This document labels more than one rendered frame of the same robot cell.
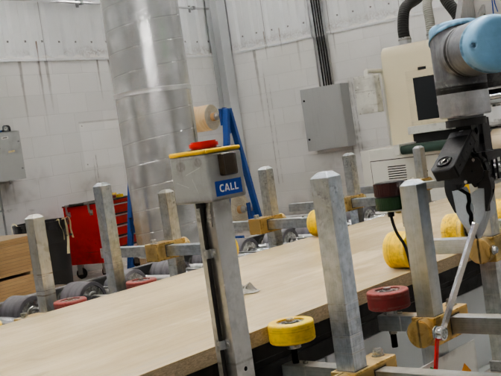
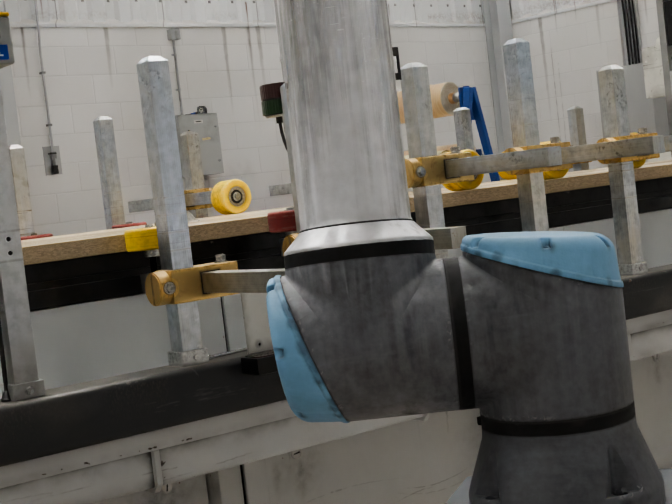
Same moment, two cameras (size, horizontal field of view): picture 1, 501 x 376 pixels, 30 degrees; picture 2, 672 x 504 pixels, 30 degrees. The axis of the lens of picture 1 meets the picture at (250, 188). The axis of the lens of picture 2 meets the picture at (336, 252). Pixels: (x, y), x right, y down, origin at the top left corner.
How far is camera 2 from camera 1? 85 cm
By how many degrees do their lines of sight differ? 12
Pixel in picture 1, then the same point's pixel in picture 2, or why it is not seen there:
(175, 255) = (190, 205)
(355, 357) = (174, 255)
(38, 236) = (15, 169)
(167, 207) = (188, 150)
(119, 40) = not seen: outside the picture
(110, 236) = (109, 178)
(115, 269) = (114, 215)
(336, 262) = (156, 153)
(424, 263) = not seen: hidden behind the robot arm
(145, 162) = not seen: hidden behind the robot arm
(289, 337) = (138, 241)
